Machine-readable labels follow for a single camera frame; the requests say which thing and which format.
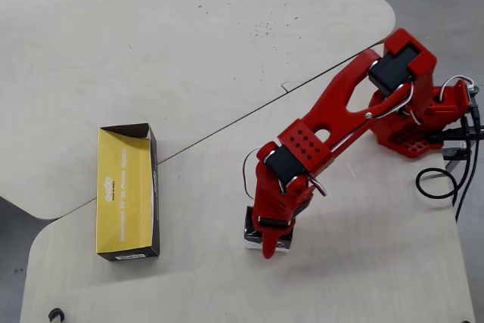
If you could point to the red robot arm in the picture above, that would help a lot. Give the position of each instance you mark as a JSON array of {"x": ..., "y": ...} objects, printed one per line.
[{"x": 340, "y": 103}]

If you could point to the small white scrap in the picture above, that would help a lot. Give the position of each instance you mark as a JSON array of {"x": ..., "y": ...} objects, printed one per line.
[{"x": 352, "y": 171}]

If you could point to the small black round clip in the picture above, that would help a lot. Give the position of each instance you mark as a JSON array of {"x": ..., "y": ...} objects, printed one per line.
[{"x": 54, "y": 315}]

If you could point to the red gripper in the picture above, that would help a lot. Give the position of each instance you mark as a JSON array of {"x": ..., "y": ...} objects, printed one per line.
[{"x": 273, "y": 225}]

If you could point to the red perforated robot base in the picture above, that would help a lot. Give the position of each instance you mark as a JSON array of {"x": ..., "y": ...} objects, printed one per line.
[{"x": 406, "y": 137}]

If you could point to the long yellow open box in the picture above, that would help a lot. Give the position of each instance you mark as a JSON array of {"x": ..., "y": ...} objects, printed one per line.
[{"x": 125, "y": 194}]

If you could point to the small black cardboard box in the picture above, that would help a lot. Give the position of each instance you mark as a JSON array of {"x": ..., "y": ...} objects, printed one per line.
[{"x": 249, "y": 226}]

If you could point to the black table clamp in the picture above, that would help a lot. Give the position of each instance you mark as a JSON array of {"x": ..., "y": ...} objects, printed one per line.
[{"x": 452, "y": 153}]

